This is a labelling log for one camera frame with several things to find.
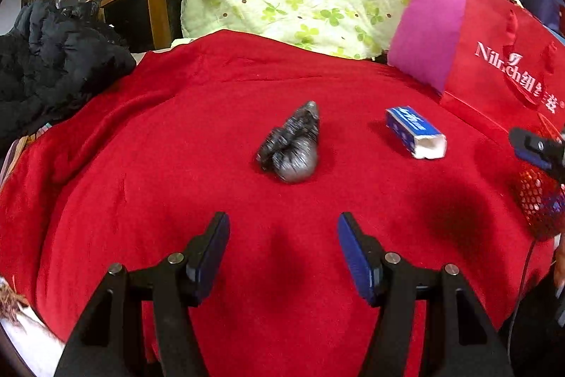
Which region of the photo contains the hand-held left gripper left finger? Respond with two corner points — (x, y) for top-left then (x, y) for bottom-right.
(53, 211), (231, 377)

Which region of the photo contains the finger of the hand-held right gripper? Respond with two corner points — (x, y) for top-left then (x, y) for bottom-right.
(508, 127), (565, 183)

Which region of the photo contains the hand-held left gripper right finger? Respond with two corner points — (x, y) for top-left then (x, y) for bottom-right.
(338, 212), (515, 377)

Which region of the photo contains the red plastic mesh basket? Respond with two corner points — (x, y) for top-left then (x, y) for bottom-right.
(514, 112), (565, 241)

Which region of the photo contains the blue and white carton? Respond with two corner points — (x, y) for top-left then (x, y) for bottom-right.
(385, 105), (447, 160)

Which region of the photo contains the person's right hand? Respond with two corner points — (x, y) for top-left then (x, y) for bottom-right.
(553, 231), (565, 294)

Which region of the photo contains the red blanket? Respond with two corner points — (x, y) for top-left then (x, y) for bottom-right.
(0, 29), (557, 377)

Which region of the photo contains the red paper shopping bag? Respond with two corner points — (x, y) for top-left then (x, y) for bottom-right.
(388, 0), (565, 139)

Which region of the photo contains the black puffer jacket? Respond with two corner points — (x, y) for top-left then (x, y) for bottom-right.
(0, 1), (137, 148)

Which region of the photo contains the black cable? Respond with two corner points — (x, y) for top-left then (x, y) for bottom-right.
(507, 238), (540, 364)

